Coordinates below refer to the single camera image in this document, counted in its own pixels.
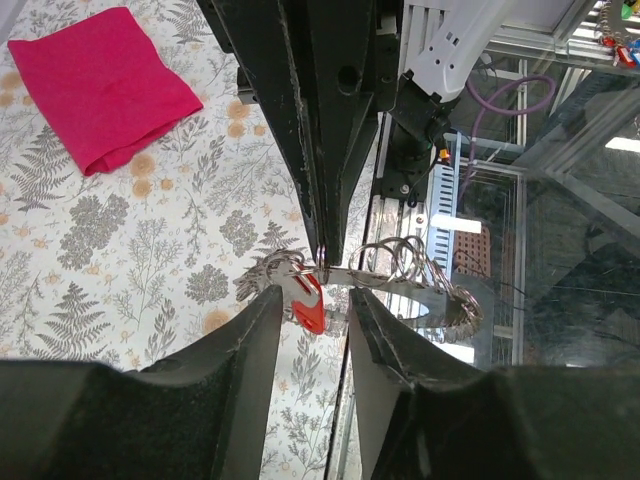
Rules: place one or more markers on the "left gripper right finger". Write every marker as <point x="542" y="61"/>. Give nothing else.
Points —
<point x="423" y="414"/>

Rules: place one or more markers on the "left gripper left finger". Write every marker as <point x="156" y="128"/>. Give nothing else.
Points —
<point x="200" y="413"/>

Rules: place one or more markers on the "metal ring key organizer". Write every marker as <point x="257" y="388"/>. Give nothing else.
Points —
<point x="397" y="266"/>

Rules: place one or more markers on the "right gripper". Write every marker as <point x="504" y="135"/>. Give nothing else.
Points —
<point x="340" y="57"/>

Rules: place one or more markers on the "magenta folded cloth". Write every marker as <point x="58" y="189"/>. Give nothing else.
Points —
<point x="103" y="89"/>

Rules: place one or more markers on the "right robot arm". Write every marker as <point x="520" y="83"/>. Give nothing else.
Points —
<point x="429" y="85"/>

